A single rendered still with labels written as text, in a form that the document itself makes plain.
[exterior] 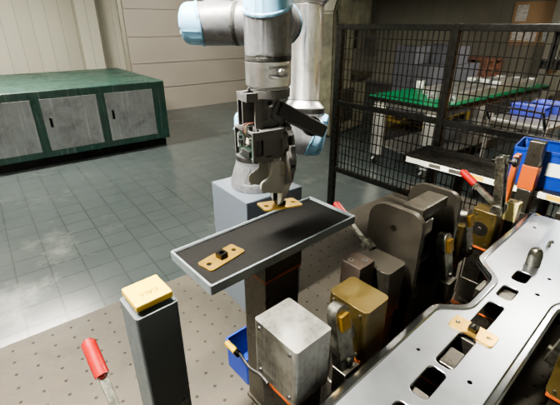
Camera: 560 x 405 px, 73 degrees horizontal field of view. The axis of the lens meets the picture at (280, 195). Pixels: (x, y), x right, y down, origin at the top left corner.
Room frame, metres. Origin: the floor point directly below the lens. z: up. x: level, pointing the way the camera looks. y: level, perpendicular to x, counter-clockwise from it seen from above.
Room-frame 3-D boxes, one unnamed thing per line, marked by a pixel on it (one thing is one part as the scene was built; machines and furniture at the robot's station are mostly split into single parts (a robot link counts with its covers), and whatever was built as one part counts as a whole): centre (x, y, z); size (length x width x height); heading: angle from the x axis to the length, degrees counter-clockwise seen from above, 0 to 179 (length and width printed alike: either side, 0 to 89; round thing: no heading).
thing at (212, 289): (0.66, 0.02, 1.16); 0.37 x 0.14 x 0.02; 132
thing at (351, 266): (0.66, -0.16, 0.90); 0.05 x 0.05 x 0.40; 42
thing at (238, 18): (0.75, 0.02, 1.55); 0.11 x 0.11 x 0.08; 79
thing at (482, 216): (1.01, -0.61, 0.87); 0.10 x 0.07 x 0.35; 42
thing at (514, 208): (1.02, -0.70, 0.88); 0.04 x 0.04 x 0.37; 42
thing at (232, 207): (1.07, 0.07, 0.90); 0.20 x 0.20 x 0.40; 38
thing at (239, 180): (1.07, 0.07, 1.15); 0.15 x 0.15 x 0.10
